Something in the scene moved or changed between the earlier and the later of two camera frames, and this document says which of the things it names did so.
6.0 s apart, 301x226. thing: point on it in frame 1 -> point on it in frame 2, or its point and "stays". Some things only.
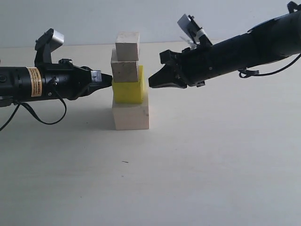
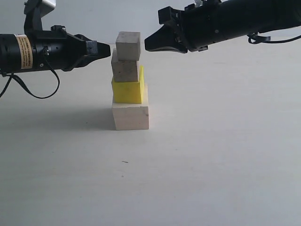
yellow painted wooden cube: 130,92 stays
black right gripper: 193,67 -> 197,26
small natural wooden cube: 127,46 stays
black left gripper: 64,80 -> 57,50
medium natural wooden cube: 123,71 stays
